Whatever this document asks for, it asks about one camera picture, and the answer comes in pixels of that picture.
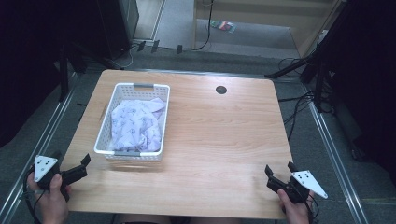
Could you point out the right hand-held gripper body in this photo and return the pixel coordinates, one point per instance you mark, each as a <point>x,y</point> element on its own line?
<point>303,182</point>

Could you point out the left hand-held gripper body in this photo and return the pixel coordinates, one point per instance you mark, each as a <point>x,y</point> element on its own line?
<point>45,166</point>

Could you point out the light purple patterned cloth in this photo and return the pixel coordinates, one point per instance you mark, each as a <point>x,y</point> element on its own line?
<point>135,126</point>

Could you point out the white plastic basket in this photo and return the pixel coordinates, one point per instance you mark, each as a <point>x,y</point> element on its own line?
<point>130,88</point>

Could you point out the person's right hand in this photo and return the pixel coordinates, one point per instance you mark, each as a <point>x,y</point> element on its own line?
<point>297,213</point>

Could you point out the person's left hand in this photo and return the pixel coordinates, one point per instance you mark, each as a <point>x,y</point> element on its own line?
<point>51,205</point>

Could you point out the dark round table grommet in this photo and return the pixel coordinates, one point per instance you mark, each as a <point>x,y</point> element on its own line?
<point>221,90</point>

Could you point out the black metal stand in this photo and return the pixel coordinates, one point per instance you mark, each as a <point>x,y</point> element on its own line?
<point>320,62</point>

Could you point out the dark cabinet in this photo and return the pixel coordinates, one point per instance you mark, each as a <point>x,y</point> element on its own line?
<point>118,25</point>

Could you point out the colourful flat packet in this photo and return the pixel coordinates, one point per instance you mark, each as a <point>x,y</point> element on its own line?
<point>223,26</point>

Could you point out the aluminium floor rail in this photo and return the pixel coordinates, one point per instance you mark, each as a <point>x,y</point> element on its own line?
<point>337,161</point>
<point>37,146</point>

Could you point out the black upright post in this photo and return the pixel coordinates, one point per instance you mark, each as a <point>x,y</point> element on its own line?
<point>63,74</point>

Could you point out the light wooden furniture frame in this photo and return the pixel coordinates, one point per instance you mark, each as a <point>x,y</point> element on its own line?
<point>249,12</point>

